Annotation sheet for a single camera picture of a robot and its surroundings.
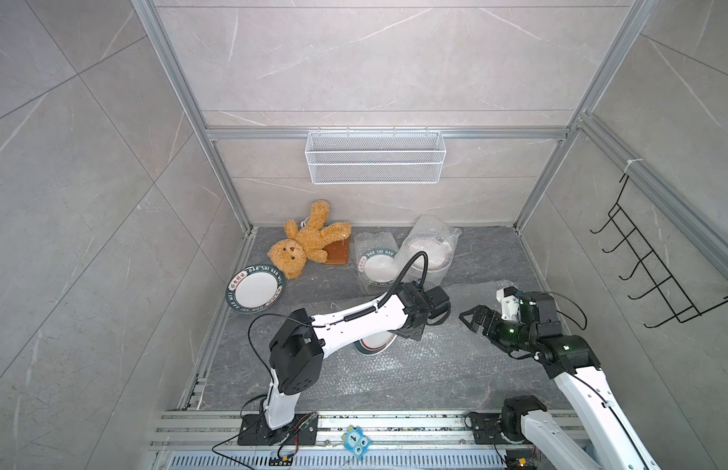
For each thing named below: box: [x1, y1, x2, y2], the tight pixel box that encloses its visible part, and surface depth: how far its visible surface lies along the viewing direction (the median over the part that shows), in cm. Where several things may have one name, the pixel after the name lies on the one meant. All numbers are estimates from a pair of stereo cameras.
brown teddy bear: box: [268, 199, 352, 280], surface depth 107 cm
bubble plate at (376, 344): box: [353, 330, 398, 356], surface depth 85 cm
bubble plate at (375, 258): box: [354, 231, 400, 295], surface depth 110 cm
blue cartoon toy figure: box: [340, 424, 373, 461], surface depth 72 cm
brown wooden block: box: [321, 236, 350, 266], surface depth 110 cm
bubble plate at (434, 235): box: [395, 214, 463, 289], surface depth 113 cm
